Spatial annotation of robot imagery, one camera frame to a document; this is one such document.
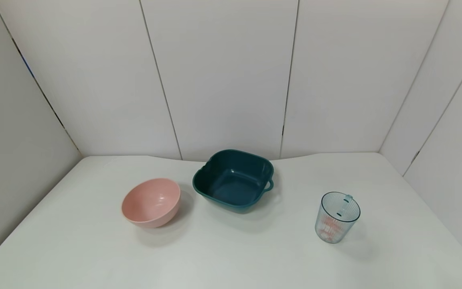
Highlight pink round bowl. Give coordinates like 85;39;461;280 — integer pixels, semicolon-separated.
121;178;181;229

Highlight clear blue ribbed cup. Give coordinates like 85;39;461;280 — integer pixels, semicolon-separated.
315;191;361;244

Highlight dark teal square basin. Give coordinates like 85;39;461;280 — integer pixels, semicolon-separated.
192;149;275;214

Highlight red and white solid pieces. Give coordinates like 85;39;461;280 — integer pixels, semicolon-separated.
320;215;342;241

